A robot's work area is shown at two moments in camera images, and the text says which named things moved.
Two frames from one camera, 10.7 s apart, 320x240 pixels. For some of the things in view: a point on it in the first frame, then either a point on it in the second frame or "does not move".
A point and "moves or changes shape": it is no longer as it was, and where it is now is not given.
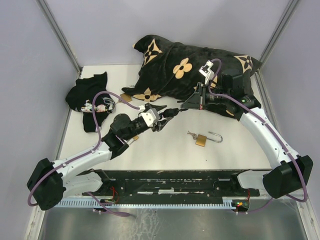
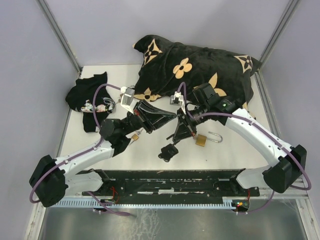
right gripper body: [204, 96] → [188, 122]
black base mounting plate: [132, 184] does not move
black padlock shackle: [170, 112] moves or changes shape
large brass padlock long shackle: [201, 140] does not move
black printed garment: [80, 98] does not move
